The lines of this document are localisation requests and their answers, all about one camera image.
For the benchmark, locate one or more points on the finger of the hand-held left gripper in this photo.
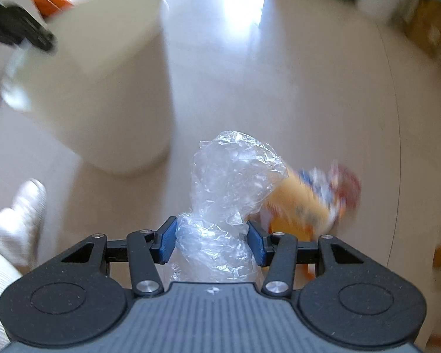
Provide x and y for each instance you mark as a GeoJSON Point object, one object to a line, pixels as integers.
{"type": "Point", "coordinates": [22, 25]}

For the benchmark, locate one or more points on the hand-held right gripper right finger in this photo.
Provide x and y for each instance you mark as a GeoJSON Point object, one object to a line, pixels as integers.
{"type": "Point", "coordinates": [255, 244]}

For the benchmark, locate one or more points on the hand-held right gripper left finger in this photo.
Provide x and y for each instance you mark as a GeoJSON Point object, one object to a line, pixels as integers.
{"type": "Point", "coordinates": [168, 242]}

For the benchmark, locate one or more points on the clear plastic wrap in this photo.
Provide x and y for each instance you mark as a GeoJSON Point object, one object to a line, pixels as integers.
{"type": "Point", "coordinates": [231, 176]}

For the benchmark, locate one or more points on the white bin lid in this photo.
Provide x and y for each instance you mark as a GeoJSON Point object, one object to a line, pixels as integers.
{"type": "Point", "coordinates": [110, 25]}

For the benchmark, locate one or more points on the white round trash bin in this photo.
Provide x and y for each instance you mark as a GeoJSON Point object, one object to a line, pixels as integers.
{"type": "Point", "coordinates": [110, 117]}

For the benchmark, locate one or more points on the yellow snack packet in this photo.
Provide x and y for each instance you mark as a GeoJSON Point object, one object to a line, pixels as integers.
{"type": "Point", "coordinates": [301, 202]}

